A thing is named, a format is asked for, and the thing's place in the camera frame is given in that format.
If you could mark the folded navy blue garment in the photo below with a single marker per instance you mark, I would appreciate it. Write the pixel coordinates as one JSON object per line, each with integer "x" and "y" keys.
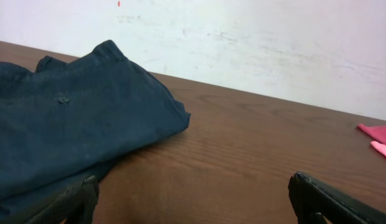
{"x": 67, "y": 121}

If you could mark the red pink clothes pile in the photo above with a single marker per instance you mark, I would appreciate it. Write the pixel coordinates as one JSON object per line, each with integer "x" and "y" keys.
{"x": 378, "y": 133}

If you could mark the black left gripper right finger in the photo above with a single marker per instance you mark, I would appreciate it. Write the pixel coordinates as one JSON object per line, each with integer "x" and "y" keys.
{"x": 314, "y": 201}

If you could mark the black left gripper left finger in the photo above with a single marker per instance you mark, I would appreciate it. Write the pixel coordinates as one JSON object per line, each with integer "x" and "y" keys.
{"x": 75, "y": 205}

